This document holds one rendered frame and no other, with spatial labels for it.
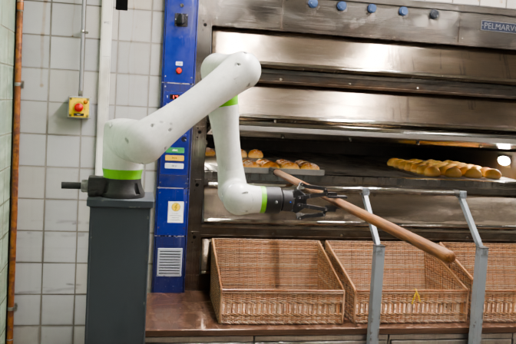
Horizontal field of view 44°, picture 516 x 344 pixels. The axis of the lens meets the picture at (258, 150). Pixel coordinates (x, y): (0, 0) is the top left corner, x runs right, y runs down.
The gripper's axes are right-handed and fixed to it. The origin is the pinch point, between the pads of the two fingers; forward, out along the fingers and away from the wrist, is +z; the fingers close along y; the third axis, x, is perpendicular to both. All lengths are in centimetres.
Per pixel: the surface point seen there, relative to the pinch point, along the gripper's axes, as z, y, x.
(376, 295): 35, 45, -39
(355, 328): 29, 62, -44
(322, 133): 21, -21, -85
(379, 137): 50, -20, -84
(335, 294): 20, 48, -49
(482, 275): 83, 36, -38
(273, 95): -1, -37, -102
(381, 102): 56, -38, -100
